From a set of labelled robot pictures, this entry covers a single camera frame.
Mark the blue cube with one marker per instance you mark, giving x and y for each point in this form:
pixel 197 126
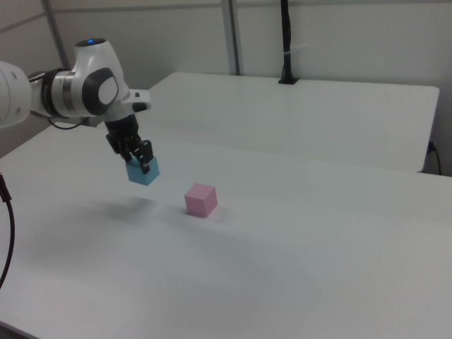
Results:
pixel 136 176

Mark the slanted grey metal post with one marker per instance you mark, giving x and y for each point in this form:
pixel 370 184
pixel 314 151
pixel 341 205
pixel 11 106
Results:
pixel 56 31

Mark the pink cube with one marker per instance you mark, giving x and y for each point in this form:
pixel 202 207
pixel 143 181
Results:
pixel 197 201

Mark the grey metal wall post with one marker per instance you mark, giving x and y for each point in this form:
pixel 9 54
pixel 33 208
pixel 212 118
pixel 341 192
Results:
pixel 233 35

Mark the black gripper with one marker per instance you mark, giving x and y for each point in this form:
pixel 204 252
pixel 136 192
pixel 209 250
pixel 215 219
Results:
pixel 121 132

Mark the black pole with base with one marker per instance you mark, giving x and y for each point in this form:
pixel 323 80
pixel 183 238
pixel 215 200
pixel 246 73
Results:
pixel 286 35

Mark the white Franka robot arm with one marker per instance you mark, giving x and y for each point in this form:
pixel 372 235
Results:
pixel 88 88

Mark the white background table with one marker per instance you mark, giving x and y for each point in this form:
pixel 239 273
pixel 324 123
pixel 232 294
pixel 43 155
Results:
pixel 282 113

